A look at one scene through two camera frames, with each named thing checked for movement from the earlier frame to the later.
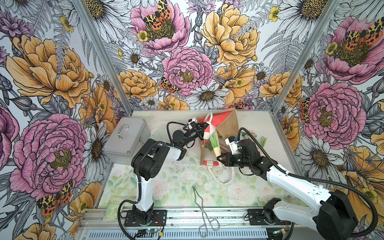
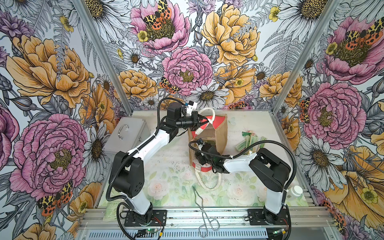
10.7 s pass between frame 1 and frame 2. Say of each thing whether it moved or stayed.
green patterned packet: stayed
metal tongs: stayed
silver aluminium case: stayed
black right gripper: moved
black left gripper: moved
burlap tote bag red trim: moved
